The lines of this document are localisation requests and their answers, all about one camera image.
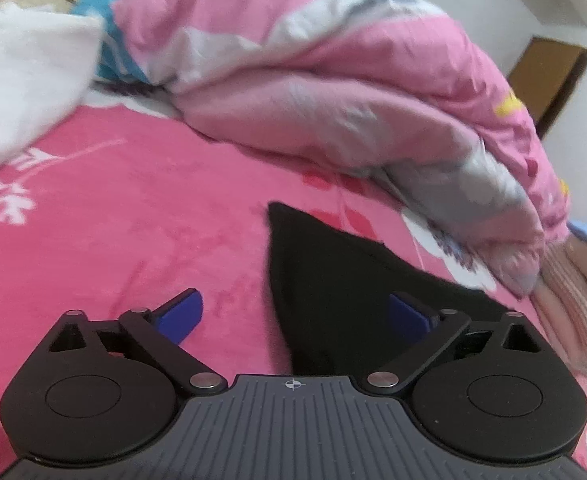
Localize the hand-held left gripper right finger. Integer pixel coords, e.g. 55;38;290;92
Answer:
366;291;542;393

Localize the pink and blue duvet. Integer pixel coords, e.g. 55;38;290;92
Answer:
86;0;572;299

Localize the white cloth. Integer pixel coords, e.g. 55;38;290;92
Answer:
0;2;105;184

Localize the pink checked knit sweater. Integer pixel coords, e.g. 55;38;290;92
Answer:
537;244;587;357

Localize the black t-shirt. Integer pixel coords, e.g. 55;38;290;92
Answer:
266;201;520;377

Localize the brown wooden door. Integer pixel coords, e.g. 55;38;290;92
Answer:
507;36;587;137

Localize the pale pink folded cloth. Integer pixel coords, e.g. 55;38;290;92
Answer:
532;294;587;377

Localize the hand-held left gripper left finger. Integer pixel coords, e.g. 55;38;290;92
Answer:
48;287;229;394

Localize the pink floral blanket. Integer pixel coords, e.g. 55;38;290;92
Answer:
0;85;587;476

